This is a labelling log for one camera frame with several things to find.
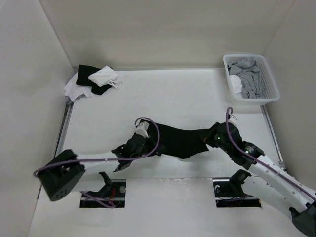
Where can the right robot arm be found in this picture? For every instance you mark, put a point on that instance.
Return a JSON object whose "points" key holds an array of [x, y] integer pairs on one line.
{"points": [[262, 178]]}

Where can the white tank top in basket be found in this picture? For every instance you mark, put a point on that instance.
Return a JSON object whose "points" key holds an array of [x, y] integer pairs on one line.
{"points": [[236, 84]]}

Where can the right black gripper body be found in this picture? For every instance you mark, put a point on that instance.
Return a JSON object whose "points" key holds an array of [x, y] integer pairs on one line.
{"points": [[213, 138]]}

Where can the black tank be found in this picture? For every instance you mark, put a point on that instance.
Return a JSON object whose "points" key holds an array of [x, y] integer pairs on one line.
{"points": [[177, 142], [84, 72]]}

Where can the grey tank top in basket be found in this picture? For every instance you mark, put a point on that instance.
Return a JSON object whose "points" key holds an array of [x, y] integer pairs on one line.
{"points": [[249, 73]]}

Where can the folded black tank top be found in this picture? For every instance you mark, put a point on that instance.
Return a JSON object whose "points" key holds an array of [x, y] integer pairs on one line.
{"points": [[84, 72]]}

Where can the folded white tank top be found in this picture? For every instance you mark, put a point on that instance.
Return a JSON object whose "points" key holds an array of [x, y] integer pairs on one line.
{"points": [[106, 76]]}

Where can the white tank top underneath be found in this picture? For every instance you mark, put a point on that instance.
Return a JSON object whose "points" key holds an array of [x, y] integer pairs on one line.
{"points": [[74, 91]]}

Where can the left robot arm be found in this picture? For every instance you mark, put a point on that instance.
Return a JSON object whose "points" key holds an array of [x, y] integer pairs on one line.
{"points": [[61, 175]]}

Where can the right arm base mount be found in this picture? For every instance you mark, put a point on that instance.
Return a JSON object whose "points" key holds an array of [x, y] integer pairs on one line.
{"points": [[229, 193]]}

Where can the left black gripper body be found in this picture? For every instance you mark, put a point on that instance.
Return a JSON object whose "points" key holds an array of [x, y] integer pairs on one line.
{"points": [[148, 148]]}

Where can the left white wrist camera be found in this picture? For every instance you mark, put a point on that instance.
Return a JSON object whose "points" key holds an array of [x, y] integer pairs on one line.
{"points": [[141, 129]]}

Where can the white plastic laundry basket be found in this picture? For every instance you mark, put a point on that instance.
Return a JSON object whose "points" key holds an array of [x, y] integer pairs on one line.
{"points": [[271, 92]]}

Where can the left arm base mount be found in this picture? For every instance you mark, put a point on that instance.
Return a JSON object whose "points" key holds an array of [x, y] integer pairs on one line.
{"points": [[110, 195]]}

